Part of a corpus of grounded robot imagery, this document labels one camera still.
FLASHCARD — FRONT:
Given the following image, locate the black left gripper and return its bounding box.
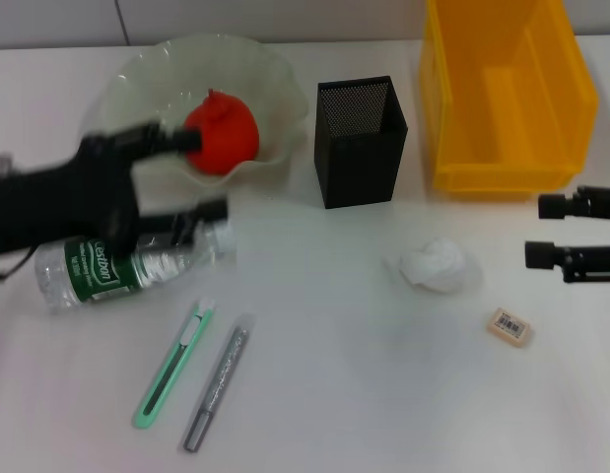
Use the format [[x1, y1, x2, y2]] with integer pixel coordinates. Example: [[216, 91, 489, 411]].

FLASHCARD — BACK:
[[0, 119, 204, 258]]

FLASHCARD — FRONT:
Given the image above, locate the orange fruit with stem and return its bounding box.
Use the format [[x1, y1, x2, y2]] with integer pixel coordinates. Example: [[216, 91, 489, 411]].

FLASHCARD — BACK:
[[183, 88, 260, 176]]

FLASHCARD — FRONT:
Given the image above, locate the beige eraser with barcode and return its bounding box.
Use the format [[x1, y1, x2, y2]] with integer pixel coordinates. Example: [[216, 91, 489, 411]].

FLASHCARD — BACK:
[[486, 307, 535, 349]]

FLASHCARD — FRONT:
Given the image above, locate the white paper ball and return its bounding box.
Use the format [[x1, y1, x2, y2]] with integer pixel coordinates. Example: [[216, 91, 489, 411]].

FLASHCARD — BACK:
[[382, 236, 483, 296]]

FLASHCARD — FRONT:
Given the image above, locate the clear green-label water bottle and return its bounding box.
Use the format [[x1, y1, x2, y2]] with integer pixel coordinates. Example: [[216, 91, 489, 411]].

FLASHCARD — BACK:
[[34, 219, 237, 315]]

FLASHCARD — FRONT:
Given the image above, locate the mint green utility knife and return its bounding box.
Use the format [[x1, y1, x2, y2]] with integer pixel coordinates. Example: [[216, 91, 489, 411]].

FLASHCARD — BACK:
[[131, 295, 218, 431]]

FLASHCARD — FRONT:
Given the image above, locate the translucent green wavy fruit plate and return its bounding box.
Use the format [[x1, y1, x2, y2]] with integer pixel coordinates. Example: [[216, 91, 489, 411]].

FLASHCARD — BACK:
[[95, 33, 310, 187]]

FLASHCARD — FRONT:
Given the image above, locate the black mesh pen holder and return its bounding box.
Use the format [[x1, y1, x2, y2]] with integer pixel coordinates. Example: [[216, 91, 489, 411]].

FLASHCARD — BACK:
[[313, 75, 410, 210]]

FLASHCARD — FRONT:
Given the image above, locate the grey silver marker pen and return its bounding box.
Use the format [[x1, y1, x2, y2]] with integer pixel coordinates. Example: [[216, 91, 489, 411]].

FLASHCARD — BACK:
[[181, 312, 259, 453]]

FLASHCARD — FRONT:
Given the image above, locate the yellow plastic storage bin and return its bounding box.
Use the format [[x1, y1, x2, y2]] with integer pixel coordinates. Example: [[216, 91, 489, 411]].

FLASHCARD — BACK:
[[418, 0, 601, 194]]

